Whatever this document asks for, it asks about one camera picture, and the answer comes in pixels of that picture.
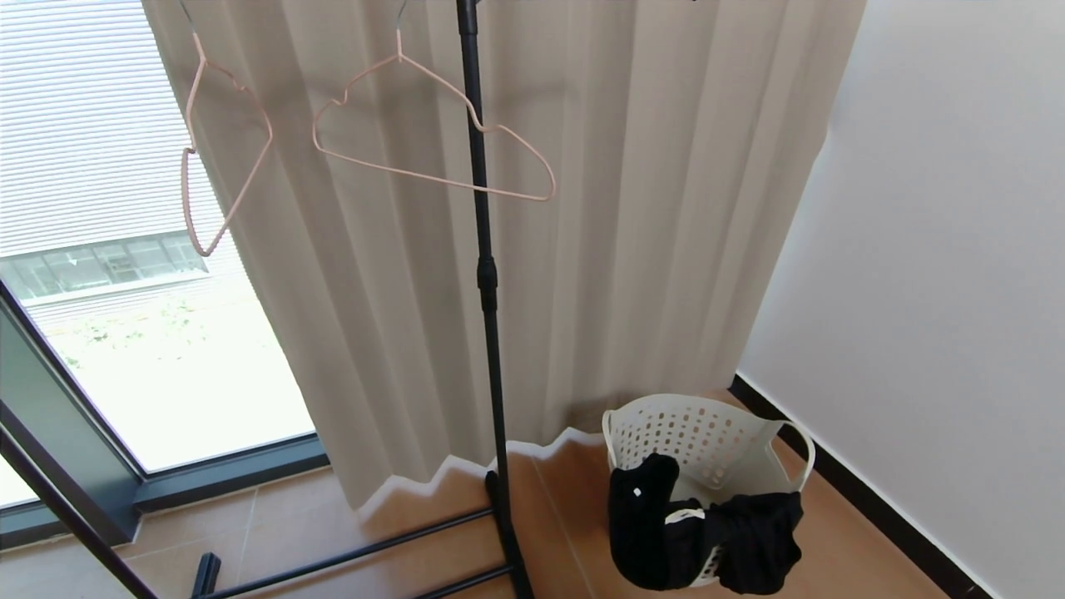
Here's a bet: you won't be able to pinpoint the pink clothes hanger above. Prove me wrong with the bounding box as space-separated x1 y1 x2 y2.
312 0 557 202
179 0 274 257

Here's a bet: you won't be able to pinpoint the black garment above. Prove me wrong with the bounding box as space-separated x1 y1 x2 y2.
703 491 805 595

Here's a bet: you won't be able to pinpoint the window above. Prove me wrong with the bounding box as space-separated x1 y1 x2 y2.
0 0 329 550

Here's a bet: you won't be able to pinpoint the black shorts with white cord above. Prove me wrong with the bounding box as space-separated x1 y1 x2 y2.
607 453 725 590

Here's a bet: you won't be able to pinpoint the white laundry basket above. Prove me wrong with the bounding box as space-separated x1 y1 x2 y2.
602 394 816 587

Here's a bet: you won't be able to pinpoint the black clothes rack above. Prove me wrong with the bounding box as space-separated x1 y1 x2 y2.
0 0 533 599

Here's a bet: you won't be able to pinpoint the beige curtain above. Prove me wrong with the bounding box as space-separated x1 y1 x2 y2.
141 0 866 510

